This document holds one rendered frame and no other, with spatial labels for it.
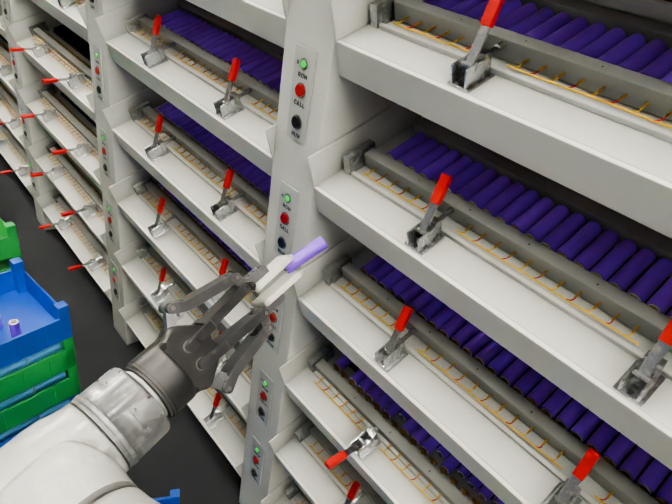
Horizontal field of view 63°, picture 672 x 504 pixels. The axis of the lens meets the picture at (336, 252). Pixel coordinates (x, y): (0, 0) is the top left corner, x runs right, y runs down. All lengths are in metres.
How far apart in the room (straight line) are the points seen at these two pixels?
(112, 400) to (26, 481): 0.09
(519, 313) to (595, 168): 0.18
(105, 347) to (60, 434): 1.20
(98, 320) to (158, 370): 1.26
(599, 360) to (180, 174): 0.85
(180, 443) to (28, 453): 0.96
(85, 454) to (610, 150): 0.52
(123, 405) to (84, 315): 1.31
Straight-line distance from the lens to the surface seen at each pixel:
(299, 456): 1.13
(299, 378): 0.99
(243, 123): 0.92
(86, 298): 1.95
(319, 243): 0.72
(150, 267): 1.53
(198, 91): 1.04
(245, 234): 0.98
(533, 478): 0.72
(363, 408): 0.92
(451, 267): 0.64
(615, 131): 0.54
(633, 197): 0.51
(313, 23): 0.72
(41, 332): 1.18
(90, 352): 1.76
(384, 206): 0.71
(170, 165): 1.20
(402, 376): 0.77
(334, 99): 0.72
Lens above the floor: 1.21
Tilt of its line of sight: 33 degrees down
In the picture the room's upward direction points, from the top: 11 degrees clockwise
